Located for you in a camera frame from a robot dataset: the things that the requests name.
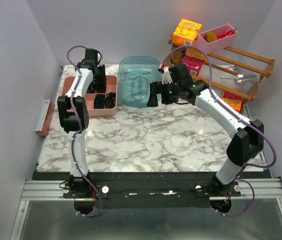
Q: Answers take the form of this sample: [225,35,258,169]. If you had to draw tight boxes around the pink white box at wall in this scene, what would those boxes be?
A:
[35,99,55,136]

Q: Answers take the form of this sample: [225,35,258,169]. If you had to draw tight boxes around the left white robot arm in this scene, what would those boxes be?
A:
[57,45,104,199]

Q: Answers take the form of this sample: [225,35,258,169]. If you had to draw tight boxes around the wooden tiered shelf rack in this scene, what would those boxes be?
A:
[165,37,276,115]

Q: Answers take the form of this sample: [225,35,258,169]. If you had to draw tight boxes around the purple cable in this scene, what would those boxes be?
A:
[66,45,103,218]
[158,45,277,218]

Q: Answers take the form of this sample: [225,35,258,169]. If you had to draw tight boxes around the orange pink box lower right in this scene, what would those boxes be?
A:
[222,90,243,112]

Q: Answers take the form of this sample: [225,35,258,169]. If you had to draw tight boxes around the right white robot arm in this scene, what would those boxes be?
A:
[147,63,264,196]

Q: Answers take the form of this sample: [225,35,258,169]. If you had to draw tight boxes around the pink compartment organizer tray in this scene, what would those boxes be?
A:
[61,74,118,118]

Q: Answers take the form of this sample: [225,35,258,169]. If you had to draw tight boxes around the pink box middle shelf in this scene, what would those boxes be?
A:
[182,50,206,76]

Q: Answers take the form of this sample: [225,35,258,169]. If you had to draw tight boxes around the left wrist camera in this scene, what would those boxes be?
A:
[97,51,103,65]

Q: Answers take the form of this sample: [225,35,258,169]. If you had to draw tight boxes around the blue transparent plastic tub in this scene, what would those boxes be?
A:
[117,56,161,108]

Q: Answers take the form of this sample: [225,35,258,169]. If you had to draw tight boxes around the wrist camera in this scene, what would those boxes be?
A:
[97,51,103,65]
[161,66,174,85]

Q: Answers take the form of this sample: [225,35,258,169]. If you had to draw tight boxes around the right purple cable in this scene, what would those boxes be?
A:
[158,45,277,218]

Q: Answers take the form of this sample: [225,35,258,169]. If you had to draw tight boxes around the orange box top shelf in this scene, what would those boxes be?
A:
[171,19,203,46]

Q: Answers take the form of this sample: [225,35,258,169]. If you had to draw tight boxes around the teal black rolled tie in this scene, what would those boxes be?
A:
[93,94,106,109]

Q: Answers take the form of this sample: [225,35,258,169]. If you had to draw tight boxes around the brown round toy fruit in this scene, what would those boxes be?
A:
[204,31,218,43]

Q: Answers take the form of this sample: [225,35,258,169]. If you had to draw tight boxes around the red toy pepper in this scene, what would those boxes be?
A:
[217,28,237,40]

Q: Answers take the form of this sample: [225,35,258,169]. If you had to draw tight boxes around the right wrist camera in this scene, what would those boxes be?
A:
[161,66,174,85]

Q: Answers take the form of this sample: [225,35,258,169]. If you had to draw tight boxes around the pink rectangular bin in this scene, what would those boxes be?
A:
[193,23,238,55]

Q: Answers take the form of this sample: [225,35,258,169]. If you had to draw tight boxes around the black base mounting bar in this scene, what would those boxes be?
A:
[63,172,241,209]

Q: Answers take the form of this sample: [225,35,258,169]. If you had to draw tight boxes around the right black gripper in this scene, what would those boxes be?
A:
[146,80,182,107]

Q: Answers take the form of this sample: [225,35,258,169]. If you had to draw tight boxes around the black yellow rolled tie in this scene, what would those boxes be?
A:
[105,92,116,109]

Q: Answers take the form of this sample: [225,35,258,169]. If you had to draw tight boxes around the metal scoop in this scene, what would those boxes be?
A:
[220,74,261,86]

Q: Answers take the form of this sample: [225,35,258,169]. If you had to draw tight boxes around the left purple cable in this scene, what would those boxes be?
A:
[66,45,103,218]

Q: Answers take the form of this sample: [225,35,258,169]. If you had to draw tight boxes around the dark blue rolled tie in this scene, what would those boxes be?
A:
[86,83,96,94]

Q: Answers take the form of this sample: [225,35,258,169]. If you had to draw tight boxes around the yellow label can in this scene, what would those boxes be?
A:
[170,48,187,65]

